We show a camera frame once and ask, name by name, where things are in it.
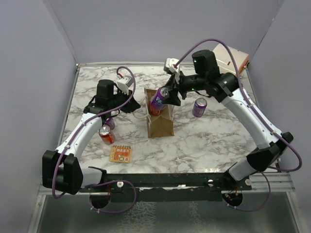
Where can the orange spiral notebook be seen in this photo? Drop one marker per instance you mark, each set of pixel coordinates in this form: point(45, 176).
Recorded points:
point(120, 154)

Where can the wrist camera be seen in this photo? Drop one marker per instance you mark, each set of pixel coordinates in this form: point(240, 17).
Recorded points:
point(171, 67)
point(124, 84)

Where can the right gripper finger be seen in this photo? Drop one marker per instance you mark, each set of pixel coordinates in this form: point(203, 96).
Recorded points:
point(173, 99)
point(167, 88)

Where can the canvas tote bag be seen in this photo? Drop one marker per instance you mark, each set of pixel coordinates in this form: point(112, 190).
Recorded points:
point(160, 125)

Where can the purple Fanta can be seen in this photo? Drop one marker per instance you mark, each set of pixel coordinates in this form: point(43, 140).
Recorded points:
point(157, 101)

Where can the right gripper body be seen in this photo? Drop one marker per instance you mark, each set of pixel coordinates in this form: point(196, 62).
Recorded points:
point(184, 84)

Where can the red can near left arm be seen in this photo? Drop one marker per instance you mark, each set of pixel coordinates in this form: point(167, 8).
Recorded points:
point(106, 135)

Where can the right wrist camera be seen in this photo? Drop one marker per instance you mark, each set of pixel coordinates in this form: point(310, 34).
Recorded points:
point(171, 67)

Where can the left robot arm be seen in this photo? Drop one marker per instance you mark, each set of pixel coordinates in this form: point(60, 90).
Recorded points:
point(61, 170)

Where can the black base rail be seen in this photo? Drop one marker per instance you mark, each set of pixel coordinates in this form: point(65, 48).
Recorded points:
point(159, 187)

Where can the red soda can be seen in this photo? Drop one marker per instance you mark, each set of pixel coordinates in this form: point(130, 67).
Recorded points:
point(154, 112)

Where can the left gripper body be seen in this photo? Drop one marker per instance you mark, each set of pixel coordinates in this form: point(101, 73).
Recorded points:
point(120, 98)

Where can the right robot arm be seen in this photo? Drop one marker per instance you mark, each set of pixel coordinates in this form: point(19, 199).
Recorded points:
point(224, 87)

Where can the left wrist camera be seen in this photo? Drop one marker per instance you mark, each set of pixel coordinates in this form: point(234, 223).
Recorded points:
point(124, 84)

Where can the purple can near left arm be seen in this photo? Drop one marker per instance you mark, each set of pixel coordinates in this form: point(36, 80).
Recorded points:
point(110, 122)

